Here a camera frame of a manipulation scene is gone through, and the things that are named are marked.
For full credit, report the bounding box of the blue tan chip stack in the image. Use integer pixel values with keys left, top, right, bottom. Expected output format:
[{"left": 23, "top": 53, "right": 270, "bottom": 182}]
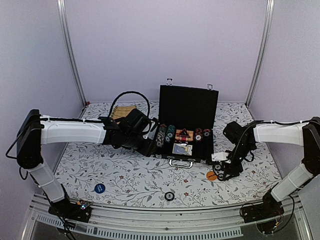
[{"left": 156, "top": 124, "right": 168, "bottom": 148}]

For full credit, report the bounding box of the black poker set case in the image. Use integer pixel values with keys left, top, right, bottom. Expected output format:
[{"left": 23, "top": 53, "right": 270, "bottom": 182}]
[{"left": 155, "top": 85, "right": 219, "bottom": 165}]

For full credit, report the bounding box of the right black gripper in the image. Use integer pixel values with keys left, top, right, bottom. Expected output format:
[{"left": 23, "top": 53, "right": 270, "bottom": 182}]
[{"left": 221, "top": 142, "right": 255, "bottom": 181}]

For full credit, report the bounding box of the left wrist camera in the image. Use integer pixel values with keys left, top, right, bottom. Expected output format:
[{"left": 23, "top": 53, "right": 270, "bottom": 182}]
[{"left": 142, "top": 117, "right": 159, "bottom": 140}]

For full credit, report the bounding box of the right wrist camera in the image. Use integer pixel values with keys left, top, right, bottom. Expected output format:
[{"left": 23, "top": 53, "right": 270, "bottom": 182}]
[{"left": 211, "top": 152, "right": 229, "bottom": 162}]

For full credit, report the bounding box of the right aluminium frame post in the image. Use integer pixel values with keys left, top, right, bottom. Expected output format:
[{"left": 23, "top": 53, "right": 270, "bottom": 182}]
[{"left": 245, "top": 0, "right": 275, "bottom": 108}]

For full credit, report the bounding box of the front aluminium rail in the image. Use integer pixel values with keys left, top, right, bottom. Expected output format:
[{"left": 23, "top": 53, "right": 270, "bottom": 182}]
[{"left": 21, "top": 194, "right": 314, "bottom": 240}]

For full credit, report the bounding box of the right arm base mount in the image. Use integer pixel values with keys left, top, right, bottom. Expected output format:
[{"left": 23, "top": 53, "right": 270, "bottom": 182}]
[{"left": 239, "top": 201, "right": 285, "bottom": 223}]

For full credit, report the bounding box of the left aluminium frame post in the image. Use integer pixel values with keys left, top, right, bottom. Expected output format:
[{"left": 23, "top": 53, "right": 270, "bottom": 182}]
[{"left": 56, "top": 0, "right": 87, "bottom": 107}]

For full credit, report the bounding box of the salmon black chip stack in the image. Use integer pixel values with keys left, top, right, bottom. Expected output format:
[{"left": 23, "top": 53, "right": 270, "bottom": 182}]
[{"left": 194, "top": 128, "right": 203, "bottom": 142}]

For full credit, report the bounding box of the black poker chip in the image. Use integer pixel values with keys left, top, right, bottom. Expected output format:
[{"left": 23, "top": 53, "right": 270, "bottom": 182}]
[
  {"left": 217, "top": 173, "right": 225, "bottom": 182},
  {"left": 213, "top": 164, "right": 221, "bottom": 171},
  {"left": 164, "top": 191, "right": 175, "bottom": 202}
]

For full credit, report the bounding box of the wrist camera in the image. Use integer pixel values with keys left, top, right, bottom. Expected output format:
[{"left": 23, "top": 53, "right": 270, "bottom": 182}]
[
  {"left": 211, "top": 152, "right": 229, "bottom": 162},
  {"left": 142, "top": 117, "right": 159, "bottom": 140}
]

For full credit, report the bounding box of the orange round button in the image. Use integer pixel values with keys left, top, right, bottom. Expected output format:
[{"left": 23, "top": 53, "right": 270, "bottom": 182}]
[{"left": 206, "top": 171, "right": 218, "bottom": 181}]

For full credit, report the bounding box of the green blue chip stack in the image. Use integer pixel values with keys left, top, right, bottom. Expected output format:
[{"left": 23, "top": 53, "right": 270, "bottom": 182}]
[{"left": 164, "top": 124, "right": 176, "bottom": 143}]

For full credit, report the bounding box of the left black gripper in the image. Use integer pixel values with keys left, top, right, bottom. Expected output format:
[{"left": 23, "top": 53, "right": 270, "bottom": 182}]
[{"left": 123, "top": 132, "right": 158, "bottom": 157}]

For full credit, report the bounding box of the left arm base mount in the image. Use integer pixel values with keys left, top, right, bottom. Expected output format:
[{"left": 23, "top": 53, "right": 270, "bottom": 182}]
[{"left": 48, "top": 199, "right": 92, "bottom": 223}]

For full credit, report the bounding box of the aluminium frame post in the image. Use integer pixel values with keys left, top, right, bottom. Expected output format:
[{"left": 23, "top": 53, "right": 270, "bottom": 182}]
[
  {"left": 56, "top": 0, "right": 87, "bottom": 107},
  {"left": 245, "top": 0, "right": 275, "bottom": 108}
]

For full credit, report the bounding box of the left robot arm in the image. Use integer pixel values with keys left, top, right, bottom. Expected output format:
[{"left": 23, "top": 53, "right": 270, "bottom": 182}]
[{"left": 5, "top": 109, "right": 159, "bottom": 217}]

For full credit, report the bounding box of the woven bamboo tray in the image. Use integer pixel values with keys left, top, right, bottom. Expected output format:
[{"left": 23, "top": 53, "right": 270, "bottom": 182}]
[{"left": 111, "top": 105, "right": 137, "bottom": 120}]

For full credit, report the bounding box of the blue round button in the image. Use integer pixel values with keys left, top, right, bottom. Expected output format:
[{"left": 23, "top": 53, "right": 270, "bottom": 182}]
[{"left": 94, "top": 183, "right": 106, "bottom": 194}]

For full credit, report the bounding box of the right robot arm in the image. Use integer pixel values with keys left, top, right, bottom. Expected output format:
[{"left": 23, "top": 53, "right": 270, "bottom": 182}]
[{"left": 218, "top": 117, "right": 320, "bottom": 218}]

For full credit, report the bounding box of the black triangular all-in button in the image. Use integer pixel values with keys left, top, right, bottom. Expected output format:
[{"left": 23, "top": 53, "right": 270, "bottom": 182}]
[{"left": 176, "top": 128, "right": 190, "bottom": 138}]

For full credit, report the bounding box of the blue playing card deck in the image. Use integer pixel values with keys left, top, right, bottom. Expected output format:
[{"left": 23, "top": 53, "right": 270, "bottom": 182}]
[{"left": 172, "top": 143, "right": 191, "bottom": 156}]

